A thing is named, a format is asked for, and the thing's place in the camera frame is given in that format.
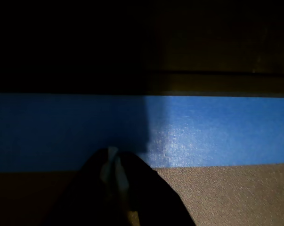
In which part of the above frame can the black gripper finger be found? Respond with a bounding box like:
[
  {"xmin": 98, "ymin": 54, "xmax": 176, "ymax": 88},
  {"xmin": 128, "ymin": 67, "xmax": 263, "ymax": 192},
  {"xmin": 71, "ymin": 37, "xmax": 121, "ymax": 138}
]
[
  {"xmin": 45, "ymin": 147, "xmax": 131, "ymax": 226},
  {"xmin": 114, "ymin": 150, "xmax": 197, "ymax": 226}
]

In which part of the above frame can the long blue tape strip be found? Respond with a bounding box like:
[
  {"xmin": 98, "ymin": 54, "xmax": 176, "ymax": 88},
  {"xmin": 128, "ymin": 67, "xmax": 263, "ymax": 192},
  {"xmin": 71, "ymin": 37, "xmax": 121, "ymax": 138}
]
[{"xmin": 0, "ymin": 93, "xmax": 284, "ymax": 173}]

